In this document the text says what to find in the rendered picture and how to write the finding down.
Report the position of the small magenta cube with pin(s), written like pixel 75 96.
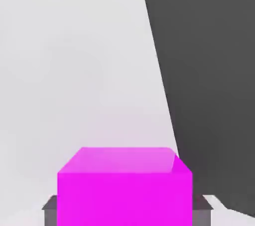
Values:
pixel 125 194

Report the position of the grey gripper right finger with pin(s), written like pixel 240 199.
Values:
pixel 201 215

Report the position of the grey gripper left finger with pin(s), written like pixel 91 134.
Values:
pixel 50 214

